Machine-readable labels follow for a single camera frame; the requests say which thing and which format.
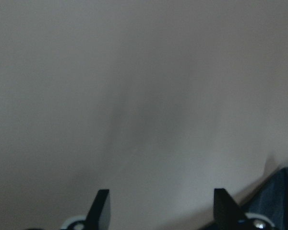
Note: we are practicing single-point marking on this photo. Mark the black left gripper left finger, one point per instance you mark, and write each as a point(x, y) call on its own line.
point(98, 216)

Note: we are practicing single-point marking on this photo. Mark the black printed t-shirt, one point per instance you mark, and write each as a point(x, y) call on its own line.
point(272, 199)

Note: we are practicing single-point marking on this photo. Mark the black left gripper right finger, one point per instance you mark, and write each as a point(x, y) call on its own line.
point(226, 212)

